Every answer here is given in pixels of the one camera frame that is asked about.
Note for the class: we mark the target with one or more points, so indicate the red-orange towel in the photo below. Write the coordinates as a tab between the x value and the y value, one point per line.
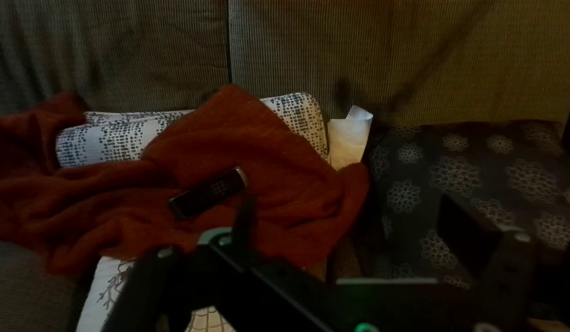
71	216

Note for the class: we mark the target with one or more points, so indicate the dark floral patterned pillow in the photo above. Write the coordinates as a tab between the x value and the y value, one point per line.
512	173

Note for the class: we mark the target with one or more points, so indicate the black remote control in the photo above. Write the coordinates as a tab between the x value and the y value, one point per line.
208	194

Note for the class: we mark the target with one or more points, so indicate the white small cloth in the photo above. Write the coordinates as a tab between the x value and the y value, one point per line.
348	136

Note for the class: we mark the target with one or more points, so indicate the white pillow with tree print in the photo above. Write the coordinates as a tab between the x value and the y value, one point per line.
110	136

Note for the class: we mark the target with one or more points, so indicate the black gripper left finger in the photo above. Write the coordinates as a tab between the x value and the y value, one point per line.
154	295

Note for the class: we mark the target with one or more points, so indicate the olive green sofa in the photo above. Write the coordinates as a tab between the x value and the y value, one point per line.
411	63

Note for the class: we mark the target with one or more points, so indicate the white dotted pillow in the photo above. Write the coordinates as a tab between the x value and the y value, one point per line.
304	114

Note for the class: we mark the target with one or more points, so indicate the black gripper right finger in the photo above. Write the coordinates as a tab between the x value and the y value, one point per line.
503	293

